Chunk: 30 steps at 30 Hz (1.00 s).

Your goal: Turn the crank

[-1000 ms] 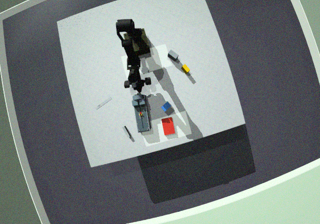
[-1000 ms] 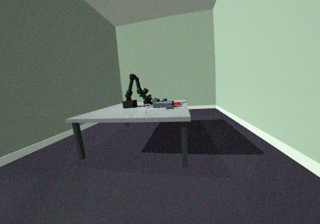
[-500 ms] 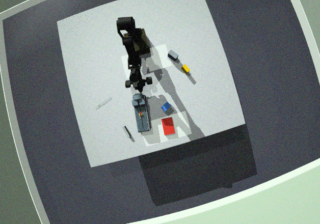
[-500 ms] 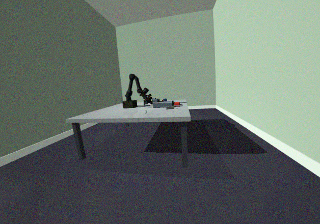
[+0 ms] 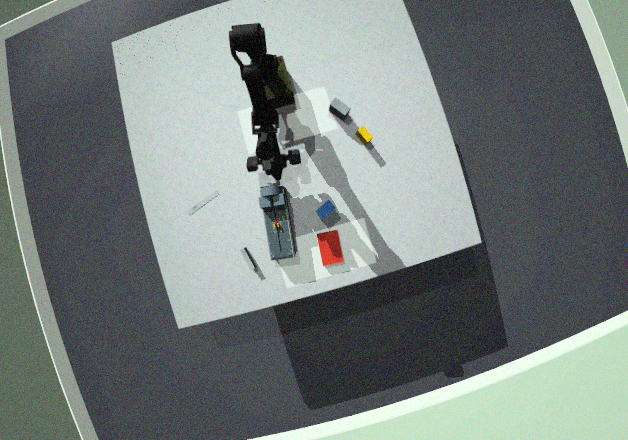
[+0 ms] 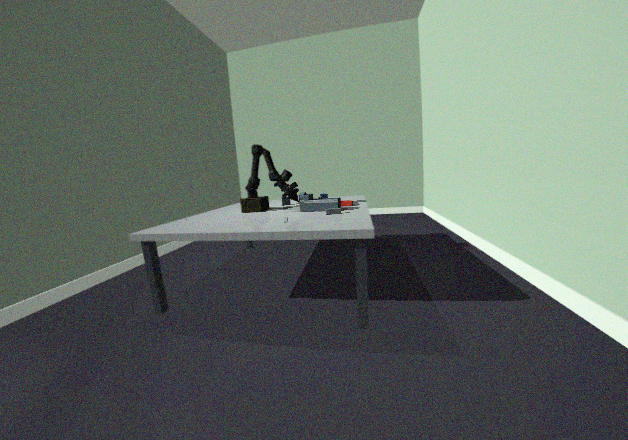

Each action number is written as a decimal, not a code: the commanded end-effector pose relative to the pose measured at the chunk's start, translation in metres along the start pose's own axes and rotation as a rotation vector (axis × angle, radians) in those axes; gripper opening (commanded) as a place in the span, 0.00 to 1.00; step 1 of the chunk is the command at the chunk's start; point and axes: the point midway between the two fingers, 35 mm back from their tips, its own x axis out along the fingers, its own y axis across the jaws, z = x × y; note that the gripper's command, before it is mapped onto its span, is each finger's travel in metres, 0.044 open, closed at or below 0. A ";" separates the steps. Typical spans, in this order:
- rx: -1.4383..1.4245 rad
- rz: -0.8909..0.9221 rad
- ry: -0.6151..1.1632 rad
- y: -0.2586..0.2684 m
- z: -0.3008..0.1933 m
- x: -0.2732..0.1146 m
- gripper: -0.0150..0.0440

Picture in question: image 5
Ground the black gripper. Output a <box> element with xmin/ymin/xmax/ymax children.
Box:
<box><xmin>246</xmin><ymin>142</ymin><xmax>301</xmax><ymax>179</ymax></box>

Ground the red block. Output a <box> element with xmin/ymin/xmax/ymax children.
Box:
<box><xmin>317</xmin><ymin>230</ymin><xmax>344</xmax><ymax>265</ymax></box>

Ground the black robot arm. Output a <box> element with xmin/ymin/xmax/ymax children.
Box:
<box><xmin>229</xmin><ymin>23</ymin><xmax>285</xmax><ymax>175</ymax></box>

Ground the yellow rectangular block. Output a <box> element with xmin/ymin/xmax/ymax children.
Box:
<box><xmin>355</xmin><ymin>126</ymin><xmax>373</xmax><ymax>146</ymax></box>

